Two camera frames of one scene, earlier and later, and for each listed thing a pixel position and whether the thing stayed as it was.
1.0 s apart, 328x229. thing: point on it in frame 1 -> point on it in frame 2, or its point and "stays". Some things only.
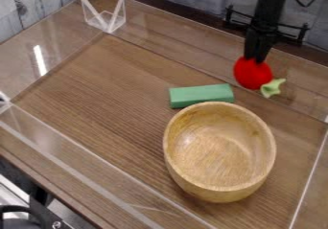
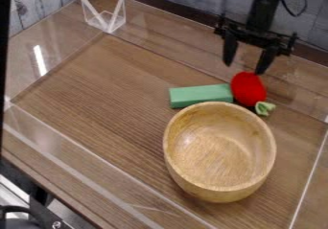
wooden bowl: x=220 y=148 stays
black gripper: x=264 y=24 -> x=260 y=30
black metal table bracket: x=42 y=213 stays
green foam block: x=187 y=96 stays
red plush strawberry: x=252 y=74 -> x=250 y=90
